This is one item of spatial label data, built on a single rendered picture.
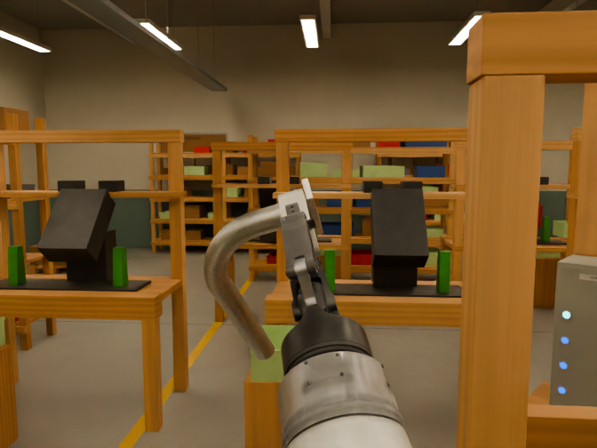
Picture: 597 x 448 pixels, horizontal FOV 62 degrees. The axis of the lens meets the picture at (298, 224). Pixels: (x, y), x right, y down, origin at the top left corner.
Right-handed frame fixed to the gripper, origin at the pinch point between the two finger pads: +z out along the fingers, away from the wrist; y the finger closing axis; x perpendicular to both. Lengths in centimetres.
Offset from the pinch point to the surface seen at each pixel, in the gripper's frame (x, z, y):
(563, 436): -33, -5, -60
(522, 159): -34.0, 16.3, -13.2
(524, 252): -31.0, 8.6, -24.8
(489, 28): -33.8, 27.6, 3.3
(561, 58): -42.6, 23.2, -2.4
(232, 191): 162, 779, -508
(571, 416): -35, -2, -57
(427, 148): -169, 550, -380
